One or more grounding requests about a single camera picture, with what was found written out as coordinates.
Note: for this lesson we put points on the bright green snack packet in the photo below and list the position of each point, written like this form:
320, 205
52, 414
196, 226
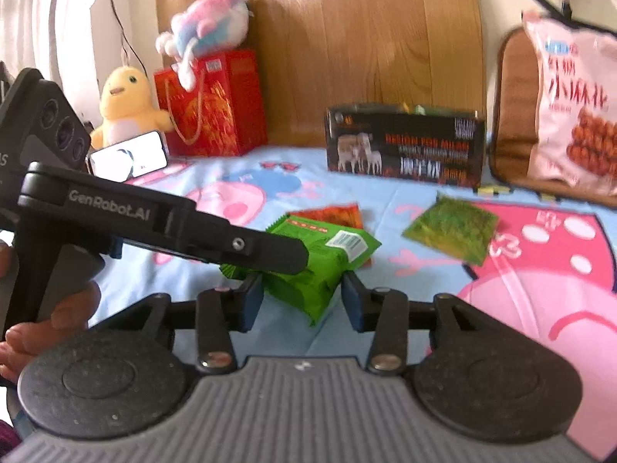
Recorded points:
313, 275

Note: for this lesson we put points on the black printed box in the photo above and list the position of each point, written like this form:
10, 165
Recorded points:
409, 149

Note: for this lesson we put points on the black tape strip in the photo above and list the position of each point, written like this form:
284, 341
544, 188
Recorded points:
542, 0

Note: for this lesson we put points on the white curtain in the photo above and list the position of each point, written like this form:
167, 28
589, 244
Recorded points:
29, 9

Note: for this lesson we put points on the red-orange snack packet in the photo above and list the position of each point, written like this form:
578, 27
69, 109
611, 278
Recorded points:
332, 214

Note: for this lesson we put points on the wood-pattern wall sheet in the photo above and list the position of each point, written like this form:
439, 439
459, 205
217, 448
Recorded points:
361, 33

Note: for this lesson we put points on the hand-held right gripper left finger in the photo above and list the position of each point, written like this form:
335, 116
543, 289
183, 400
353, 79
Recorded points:
253, 299

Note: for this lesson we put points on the leaf-print green snack packet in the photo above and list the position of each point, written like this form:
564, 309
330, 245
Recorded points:
453, 226

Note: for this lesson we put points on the yellow duck plush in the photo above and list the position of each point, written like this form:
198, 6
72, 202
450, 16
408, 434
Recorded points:
127, 101

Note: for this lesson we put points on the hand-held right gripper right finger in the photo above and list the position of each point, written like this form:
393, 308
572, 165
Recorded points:
352, 304

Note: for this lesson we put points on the cartoon pig printed blanket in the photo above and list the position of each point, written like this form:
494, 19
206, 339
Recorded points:
424, 289

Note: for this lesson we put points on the brown seat cushion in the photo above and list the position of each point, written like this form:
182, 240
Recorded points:
511, 106

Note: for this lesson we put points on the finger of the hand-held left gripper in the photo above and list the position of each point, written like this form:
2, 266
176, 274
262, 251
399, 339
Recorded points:
250, 248

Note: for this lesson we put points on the pastel plush toy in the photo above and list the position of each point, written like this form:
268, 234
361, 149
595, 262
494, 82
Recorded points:
212, 14

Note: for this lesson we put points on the smartphone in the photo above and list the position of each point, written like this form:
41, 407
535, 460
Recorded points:
135, 154

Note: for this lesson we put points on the large pink snack bag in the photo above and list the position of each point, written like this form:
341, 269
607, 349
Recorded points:
578, 106

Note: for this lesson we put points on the person's purple clothing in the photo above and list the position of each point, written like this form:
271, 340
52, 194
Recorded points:
7, 436

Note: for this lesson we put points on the person's left hand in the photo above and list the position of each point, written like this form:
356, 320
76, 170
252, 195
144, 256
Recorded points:
72, 306

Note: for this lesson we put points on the red gift bag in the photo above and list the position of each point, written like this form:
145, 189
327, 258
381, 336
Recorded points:
226, 106

